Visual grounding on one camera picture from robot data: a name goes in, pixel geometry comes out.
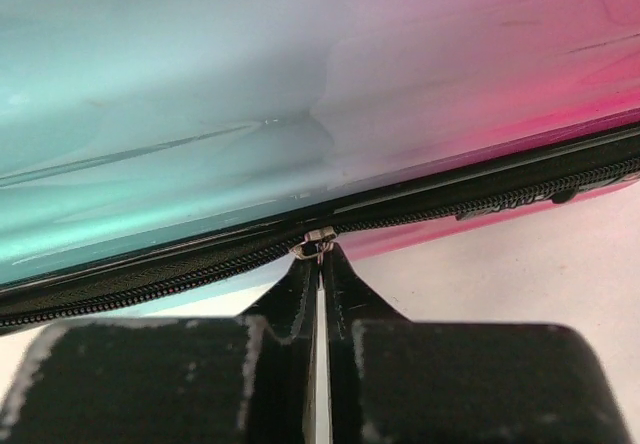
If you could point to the silver zipper pull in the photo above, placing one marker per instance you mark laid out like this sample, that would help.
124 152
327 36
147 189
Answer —
316 246

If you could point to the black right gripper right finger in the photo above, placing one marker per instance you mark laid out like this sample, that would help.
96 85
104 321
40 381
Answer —
395 380

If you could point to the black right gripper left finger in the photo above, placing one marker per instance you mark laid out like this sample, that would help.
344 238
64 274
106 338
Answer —
243 379

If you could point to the pink and teal kids suitcase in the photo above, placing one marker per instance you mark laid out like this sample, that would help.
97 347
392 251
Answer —
150 148

